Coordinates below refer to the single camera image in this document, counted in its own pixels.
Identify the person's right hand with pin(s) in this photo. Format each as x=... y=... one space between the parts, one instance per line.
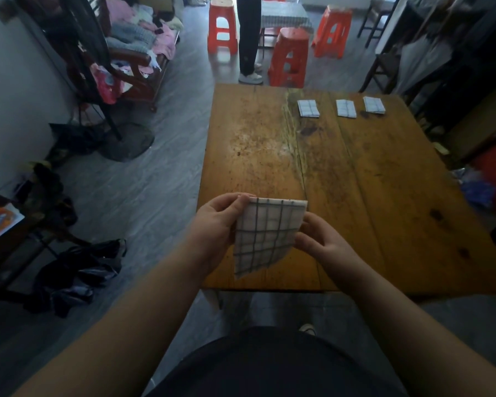
x=326 y=243

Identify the person's left hand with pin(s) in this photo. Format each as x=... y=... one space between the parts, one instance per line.
x=210 y=235

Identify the person's right thumb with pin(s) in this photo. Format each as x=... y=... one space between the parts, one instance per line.
x=306 y=241

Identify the person's left thumb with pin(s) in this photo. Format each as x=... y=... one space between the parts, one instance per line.
x=242 y=207

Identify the white checked cloth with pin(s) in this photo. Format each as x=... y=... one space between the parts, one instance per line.
x=266 y=235

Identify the person's left forearm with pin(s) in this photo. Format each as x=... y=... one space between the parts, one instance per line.
x=120 y=334

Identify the person's right forearm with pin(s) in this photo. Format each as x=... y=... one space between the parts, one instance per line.
x=421 y=339

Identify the wooden table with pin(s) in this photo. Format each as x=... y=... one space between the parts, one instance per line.
x=355 y=181

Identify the person's shoe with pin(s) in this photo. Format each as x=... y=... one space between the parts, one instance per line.
x=308 y=329

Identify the small folded checked cloth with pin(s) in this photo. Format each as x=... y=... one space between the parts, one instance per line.
x=308 y=108
x=346 y=108
x=374 y=105

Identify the person's black clothing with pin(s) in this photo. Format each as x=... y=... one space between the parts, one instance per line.
x=272 y=363

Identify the red plastic stool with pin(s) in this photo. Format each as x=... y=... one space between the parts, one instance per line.
x=223 y=24
x=332 y=30
x=289 y=57

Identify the black standing fan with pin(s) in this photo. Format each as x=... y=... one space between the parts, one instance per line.
x=107 y=99

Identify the blue plastic bag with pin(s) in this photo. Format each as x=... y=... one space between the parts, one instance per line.
x=477 y=190

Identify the black bag near fan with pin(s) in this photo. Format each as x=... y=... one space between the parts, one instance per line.
x=74 y=138

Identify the wooden armchair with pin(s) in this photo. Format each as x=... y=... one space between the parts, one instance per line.
x=136 y=57

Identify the dark wooden chair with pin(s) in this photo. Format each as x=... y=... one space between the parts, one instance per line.
x=382 y=70
x=378 y=16

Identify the table with checked tablecloth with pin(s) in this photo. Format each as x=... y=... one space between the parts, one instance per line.
x=283 y=16

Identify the pile of clothes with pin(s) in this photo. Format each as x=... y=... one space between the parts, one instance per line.
x=142 y=33

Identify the dark side table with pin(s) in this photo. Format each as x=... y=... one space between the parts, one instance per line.
x=8 y=252

